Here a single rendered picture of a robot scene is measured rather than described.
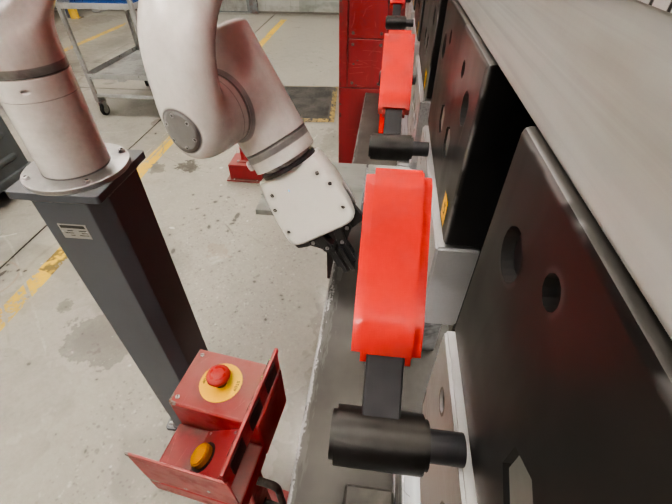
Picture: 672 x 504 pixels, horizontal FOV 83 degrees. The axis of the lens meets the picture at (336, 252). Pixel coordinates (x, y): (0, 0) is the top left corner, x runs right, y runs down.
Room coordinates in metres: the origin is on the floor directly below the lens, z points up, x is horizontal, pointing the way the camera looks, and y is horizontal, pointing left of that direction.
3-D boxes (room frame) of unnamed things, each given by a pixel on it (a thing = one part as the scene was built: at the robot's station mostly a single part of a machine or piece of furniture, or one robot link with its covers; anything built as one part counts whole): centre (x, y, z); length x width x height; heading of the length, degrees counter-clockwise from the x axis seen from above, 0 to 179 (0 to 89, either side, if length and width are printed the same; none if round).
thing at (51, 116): (0.67, 0.51, 1.09); 0.19 x 0.19 x 0.18
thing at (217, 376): (0.34, 0.20, 0.79); 0.04 x 0.04 x 0.04
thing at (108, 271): (0.67, 0.51, 0.50); 0.18 x 0.18 x 1.00; 84
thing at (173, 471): (0.29, 0.20, 0.75); 0.20 x 0.16 x 0.18; 166
